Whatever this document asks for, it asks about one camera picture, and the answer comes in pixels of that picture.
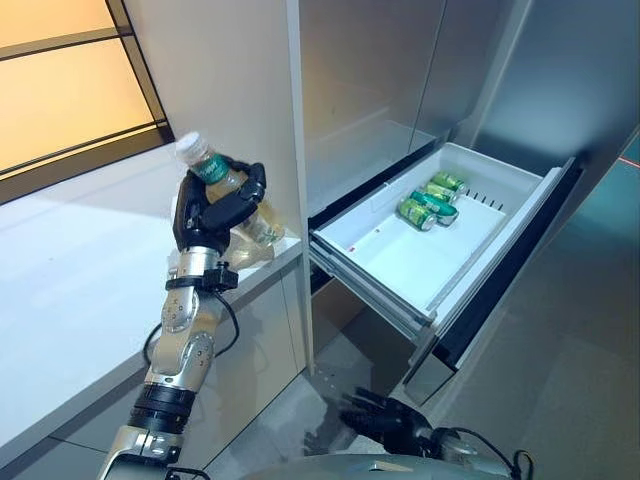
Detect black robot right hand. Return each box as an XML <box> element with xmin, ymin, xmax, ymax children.
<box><xmin>338</xmin><ymin>385</ymin><xmax>436</xmax><ymax>446</ymax></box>

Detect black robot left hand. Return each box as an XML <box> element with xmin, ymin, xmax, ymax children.
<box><xmin>172</xmin><ymin>160</ymin><xmax>267</xmax><ymax>251</ymax></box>

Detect cream and green box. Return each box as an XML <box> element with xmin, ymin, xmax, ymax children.
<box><xmin>173</xmin><ymin>130</ymin><xmax>251</xmax><ymax>206</ymax></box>

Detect fridge drawer with white bin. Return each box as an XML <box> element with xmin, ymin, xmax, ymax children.
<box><xmin>307</xmin><ymin>142</ymin><xmax>585</xmax><ymax>401</ymax></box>

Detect stainless steel fridge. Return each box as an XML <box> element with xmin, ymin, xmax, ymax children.
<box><xmin>298</xmin><ymin>0</ymin><xmax>531</xmax><ymax>376</ymax></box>

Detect clear tea bottle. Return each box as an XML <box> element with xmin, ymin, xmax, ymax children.
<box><xmin>234</xmin><ymin>197</ymin><xmax>287</xmax><ymax>249</ymax></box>

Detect grey robot torso and legs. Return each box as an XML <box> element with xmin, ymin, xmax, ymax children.
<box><xmin>239</xmin><ymin>438</ymin><xmax>421</xmax><ymax>480</ymax></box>

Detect white tall cabinet panel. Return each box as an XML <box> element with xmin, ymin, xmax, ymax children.
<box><xmin>122</xmin><ymin>0</ymin><xmax>316</xmax><ymax>376</ymax></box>

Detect white counter cabinet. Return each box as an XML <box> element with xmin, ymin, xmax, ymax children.
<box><xmin>0</xmin><ymin>144</ymin><xmax>306</xmax><ymax>480</ymax></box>

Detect orange lit window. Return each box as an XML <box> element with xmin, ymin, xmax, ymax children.
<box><xmin>0</xmin><ymin>0</ymin><xmax>176</xmax><ymax>206</ymax></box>

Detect green drink can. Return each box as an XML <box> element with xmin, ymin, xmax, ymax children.
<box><xmin>397</xmin><ymin>197</ymin><xmax>440</xmax><ymax>233</ymax></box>
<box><xmin>423</xmin><ymin>182</ymin><xmax>459</xmax><ymax>204</ymax></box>
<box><xmin>432</xmin><ymin>170</ymin><xmax>470</xmax><ymax>196</ymax></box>
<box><xmin>409</xmin><ymin>189</ymin><xmax>460</xmax><ymax>227</ymax></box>

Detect grey metallic tall panel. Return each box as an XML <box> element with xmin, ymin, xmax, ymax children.
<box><xmin>469</xmin><ymin>0</ymin><xmax>640</xmax><ymax>161</ymax></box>

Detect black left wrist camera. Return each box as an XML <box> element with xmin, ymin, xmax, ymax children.
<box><xmin>166</xmin><ymin>260</ymin><xmax>240</xmax><ymax>292</ymax></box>

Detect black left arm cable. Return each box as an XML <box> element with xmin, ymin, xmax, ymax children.
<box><xmin>143</xmin><ymin>289</ymin><xmax>241</xmax><ymax>362</ymax></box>

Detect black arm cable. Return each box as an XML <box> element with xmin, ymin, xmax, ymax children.
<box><xmin>499</xmin><ymin>448</ymin><xmax>539</xmax><ymax>480</ymax></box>
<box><xmin>143</xmin><ymin>289</ymin><xmax>241</xmax><ymax>362</ymax></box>

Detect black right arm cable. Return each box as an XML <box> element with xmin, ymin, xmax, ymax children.
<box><xmin>499</xmin><ymin>448</ymin><xmax>539</xmax><ymax>480</ymax></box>

